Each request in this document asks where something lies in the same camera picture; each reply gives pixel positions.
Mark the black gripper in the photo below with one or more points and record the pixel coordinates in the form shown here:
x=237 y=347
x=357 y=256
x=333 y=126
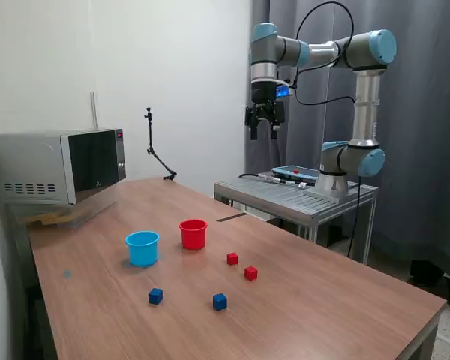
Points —
x=263 y=95

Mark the red cube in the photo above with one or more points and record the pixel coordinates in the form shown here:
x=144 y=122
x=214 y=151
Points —
x=251 y=273
x=232 y=259

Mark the silver blue UR5e robot arm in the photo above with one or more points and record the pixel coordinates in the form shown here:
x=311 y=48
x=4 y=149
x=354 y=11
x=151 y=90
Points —
x=365 y=105

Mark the blue grey teach pendant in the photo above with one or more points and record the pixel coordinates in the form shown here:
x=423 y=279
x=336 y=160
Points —
x=288 y=171

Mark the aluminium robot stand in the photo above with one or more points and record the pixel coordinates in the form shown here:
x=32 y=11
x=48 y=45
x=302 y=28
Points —
x=285 y=195

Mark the black tape strip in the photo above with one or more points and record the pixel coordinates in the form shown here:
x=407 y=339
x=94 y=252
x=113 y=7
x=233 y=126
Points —
x=230 y=217

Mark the red plastic cup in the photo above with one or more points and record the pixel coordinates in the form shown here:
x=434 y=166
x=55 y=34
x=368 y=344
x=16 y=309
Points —
x=193 y=238

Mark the grey curtain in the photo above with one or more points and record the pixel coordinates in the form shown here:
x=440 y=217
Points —
x=416 y=131

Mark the blue plastic cup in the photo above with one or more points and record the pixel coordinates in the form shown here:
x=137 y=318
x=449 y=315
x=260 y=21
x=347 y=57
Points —
x=142 y=253

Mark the blue cube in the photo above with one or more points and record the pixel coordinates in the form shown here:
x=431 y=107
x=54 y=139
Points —
x=219 y=302
x=155 y=296

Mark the silver microwave oven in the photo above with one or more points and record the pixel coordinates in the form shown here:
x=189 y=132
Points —
x=33 y=161

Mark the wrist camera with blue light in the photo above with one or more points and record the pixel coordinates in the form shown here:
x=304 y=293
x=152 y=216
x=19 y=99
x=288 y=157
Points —
x=284 y=91

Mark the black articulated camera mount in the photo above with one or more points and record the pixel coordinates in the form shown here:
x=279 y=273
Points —
x=150 y=131

